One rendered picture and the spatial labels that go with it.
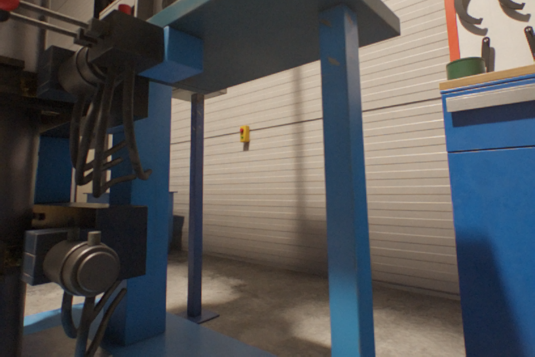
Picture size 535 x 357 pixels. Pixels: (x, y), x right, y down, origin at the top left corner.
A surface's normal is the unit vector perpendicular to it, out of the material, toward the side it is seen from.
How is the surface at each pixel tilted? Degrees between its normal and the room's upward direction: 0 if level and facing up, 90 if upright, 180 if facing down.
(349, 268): 90
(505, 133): 90
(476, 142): 90
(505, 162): 90
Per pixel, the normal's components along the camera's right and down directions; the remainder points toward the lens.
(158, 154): 0.76, -0.11
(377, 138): -0.65, -0.10
